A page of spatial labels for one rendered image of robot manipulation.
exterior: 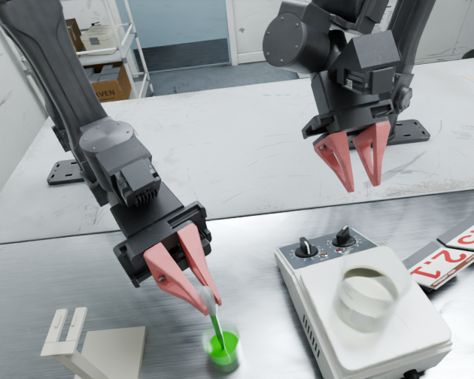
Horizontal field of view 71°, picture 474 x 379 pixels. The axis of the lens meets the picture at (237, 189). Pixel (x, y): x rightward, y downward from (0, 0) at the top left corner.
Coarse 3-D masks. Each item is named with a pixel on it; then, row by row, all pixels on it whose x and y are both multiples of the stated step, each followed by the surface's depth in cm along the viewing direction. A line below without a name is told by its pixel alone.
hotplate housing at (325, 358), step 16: (288, 272) 42; (288, 288) 45; (304, 288) 39; (304, 304) 39; (304, 320) 40; (320, 336) 36; (320, 352) 36; (432, 352) 34; (448, 352) 34; (320, 368) 38; (336, 368) 33; (368, 368) 33; (384, 368) 33; (400, 368) 34; (416, 368) 36
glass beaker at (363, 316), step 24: (360, 240) 32; (360, 264) 34; (384, 264) 33; (408, 264) 30; (336, 288) 33; (408, 288) 28; (336, 312) 34; (360, 312) 30; (384, 312) 29; (360, 336) 33
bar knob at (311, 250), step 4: (300, 240) 46; (304, 240) 45; (300, 244) 46; (304, 244) 44; (308, 244) 44; (296, 248) 47; (300, 248) 46; (304, 248) 44; (308, 248) 44; (312, 248) 46; (316, 248) 45; (296, 252) 45; (300, 252) 45; (304, 252) 45; (308, 252) 44; (312, 252) 44; (316, 252) 44; (300, 256) 44; (304, 256) 44; (308, 256) 44
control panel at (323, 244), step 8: (336, 232) 50; (352, 232) 49; (312, 240) 49; (320, 240) 48; (328, 240) 48; (280, 248) 48; (288, 248) 48; (320, 248) 46; (328, 248) 45; (336, 248) 45; (288, 256) 45; (296, 256) 45; (312, 256) 44; (320, 256) 44; (328, 256) 43; (336, 256) 43; (296, 264) 43; (304, 264) 43; (312, 264) 42
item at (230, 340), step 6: (216, 336) 40; (228, 336) 40; (234, 336) 40; (210, 342) 40; (216, 342) 40; (228, 342) 40; (234, 342) 40; (210, 348) 40; (216, 348) 39; (228, 348) 39; (234, 348) 39; (216, 354) 39; (222, 354) 39; (228, 354) 39
